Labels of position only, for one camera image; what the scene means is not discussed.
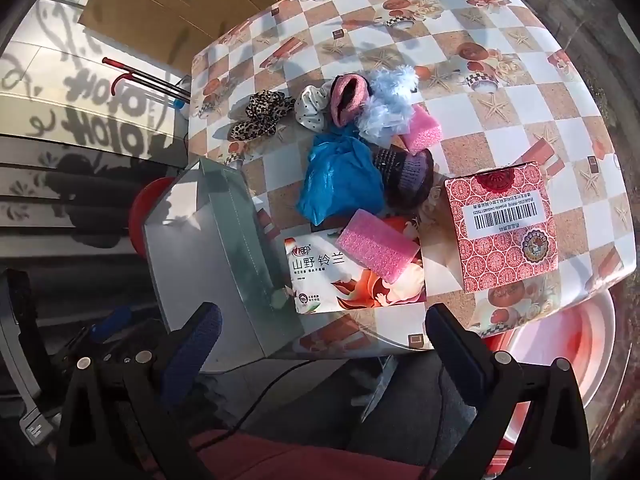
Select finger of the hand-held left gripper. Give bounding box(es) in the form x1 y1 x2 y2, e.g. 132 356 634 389
75 306 133 361

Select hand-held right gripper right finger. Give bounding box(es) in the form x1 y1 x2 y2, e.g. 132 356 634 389
425 303 592 480

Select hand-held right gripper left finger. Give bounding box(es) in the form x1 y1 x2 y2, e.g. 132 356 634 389
55 302 223 480

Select grey cardboard box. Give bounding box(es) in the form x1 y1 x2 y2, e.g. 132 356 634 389
141 157 306 375

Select pink sponge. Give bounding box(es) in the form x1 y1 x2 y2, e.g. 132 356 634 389
336 208 421 281
402 106 445 155

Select light blue fluffy cloth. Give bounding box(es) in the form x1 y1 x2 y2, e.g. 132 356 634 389
357 66 420 142

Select pink and black knit hat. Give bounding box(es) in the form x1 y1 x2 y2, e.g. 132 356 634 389
329 74 372 127

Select red patterned box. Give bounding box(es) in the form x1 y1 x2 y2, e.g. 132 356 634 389
444 161 560 295

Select red stool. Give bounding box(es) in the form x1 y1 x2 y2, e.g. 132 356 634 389
131 177 176 260

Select white and red basin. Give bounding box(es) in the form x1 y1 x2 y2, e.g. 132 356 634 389
482 287 617 461

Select tissue pack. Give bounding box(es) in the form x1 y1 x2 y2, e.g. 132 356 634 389
284 215 427 315

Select person's red trousers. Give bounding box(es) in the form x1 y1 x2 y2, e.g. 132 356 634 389
187 427 426 480

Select blue plastic shoe cover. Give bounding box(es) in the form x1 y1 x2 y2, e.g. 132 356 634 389
296 127 386 225

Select leopard print scrunchie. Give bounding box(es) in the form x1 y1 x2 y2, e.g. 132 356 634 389
227 89 297 142

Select checked table cover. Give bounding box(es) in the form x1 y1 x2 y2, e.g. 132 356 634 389
187 0 637 356

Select white polka dot scrunchie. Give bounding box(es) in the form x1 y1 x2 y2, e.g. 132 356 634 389
294 82 335 130

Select brown cardboard sheet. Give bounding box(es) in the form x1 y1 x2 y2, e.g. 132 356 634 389
77 0 296 68

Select black cable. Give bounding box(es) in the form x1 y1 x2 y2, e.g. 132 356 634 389
227 355 381 433

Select red-handled metal tool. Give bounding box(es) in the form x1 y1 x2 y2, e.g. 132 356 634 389
102 56 191 103

